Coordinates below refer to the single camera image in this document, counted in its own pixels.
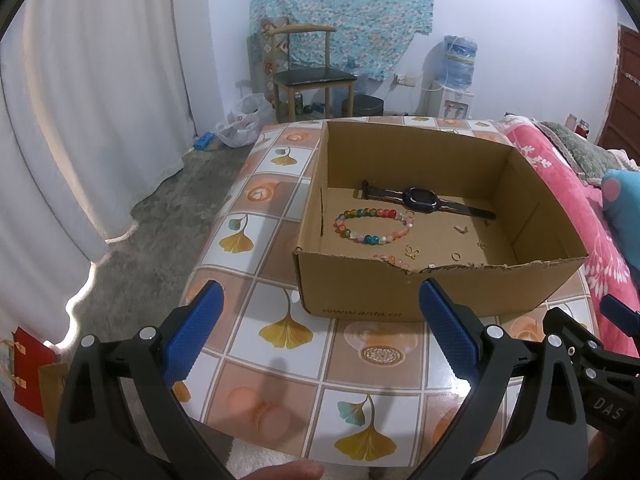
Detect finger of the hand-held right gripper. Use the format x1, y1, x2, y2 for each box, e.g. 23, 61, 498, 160
542, 306, 608, 381
600, 294, 640, 361

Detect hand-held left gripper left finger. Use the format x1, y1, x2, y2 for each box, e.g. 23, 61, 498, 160
55, 280, 226, 480

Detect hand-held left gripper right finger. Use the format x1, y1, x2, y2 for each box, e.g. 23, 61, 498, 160
407, 277, 588, 480

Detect brown cardboard box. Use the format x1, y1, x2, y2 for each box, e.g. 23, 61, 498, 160
292, 117, 588, 322

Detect pink orange bead bracelet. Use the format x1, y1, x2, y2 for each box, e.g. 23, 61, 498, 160
372, 254, 416, 273

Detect tiny gold jewelry pieces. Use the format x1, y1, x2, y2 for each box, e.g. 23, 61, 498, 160
427, 217, 493, 270

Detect multicolour glass bead bracelet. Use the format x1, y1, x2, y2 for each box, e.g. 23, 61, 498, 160
334, 205, 416, 245

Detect dark purple smartwatch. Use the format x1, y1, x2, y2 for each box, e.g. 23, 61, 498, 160
361, 180, 497, 220

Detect person's left hand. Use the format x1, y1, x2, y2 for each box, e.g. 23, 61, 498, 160
235, 461, 325, 480

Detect tile print table cover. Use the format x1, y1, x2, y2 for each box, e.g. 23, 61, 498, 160
182, 116, 601, 463

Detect blue plush toy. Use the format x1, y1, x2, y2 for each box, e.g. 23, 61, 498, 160
600, 169, 640, 241

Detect white and green fluffy cloth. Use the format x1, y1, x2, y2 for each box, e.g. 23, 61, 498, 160
227, 437, 373, 480

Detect grey green blanket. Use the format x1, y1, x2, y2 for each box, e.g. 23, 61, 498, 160
537, 120, 640, 188

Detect brown paper bag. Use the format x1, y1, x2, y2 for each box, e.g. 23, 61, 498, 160
39, 362, 71, 441

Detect red gift bag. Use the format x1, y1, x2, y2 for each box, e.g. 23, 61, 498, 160
11, 327, 58, 418

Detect white plastic bag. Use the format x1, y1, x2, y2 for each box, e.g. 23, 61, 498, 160
215, 92, 273, 148

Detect brown wooden door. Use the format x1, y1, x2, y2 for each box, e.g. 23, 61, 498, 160
597, 22, 640, 163

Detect white water dispenser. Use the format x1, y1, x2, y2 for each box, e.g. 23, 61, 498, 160
422, 85, 476, 120

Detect white curtain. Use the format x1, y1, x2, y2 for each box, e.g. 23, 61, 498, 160
0, 0, 211, 361

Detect dark round bin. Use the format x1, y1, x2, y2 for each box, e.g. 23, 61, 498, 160
342, 94, 385, 118

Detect blue water dispenser bottle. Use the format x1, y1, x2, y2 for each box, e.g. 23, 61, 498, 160
439, 34, 478, 92

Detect wooden chair with dark seat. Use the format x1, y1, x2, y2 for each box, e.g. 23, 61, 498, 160
264, 25, 357, 122

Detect patchwork patterned cloth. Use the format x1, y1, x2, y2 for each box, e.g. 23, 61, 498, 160
257, 16, 292, 111

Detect teal patterned wall cloth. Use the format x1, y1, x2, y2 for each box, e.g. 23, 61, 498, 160
249, 0, 435, 81

